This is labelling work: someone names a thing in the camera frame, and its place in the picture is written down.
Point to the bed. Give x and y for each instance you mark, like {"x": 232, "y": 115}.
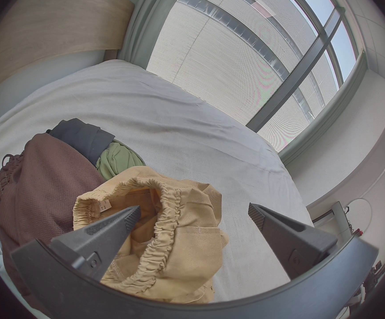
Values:
{"x": 179, "y": 118}

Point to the grey-green curtain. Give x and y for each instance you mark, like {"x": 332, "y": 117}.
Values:
{"x": 139, "y": 28}
{"x": 325, "y": 111}

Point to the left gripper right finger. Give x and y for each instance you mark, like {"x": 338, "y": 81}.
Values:
{"x": 295, "y": 241}

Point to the window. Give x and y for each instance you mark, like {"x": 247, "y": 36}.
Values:
{"x": 229, "y": 61}

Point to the tan shorts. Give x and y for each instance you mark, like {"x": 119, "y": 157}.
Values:
{"x": 186, "y": 244}

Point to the green garment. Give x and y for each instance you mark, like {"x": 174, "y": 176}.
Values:
{"x": 119, "y": 161}

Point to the black garment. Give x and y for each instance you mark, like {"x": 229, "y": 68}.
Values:
{"x": 83, "y": 138}

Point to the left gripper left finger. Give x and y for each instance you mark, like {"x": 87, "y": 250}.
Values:
{"x": 89, "y": 244}

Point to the brown garment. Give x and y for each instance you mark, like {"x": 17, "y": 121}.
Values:
{"x": 39, "y": 184}

